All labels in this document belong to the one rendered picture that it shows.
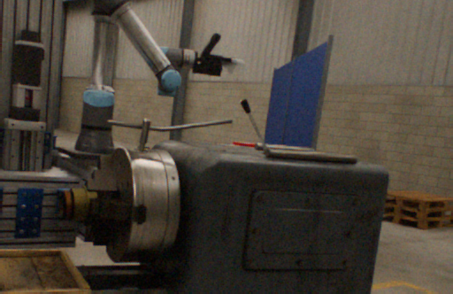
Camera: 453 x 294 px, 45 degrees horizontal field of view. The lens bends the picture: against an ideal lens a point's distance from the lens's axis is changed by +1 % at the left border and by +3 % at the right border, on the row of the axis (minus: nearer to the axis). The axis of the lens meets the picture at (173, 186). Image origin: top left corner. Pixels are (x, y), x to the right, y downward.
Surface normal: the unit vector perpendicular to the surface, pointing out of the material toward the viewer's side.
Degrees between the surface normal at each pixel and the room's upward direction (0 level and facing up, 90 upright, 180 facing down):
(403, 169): 90
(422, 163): 90
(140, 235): 108
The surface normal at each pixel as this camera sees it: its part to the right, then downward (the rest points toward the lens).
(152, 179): 0.36, -0.44
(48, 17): 0.47, 0.17
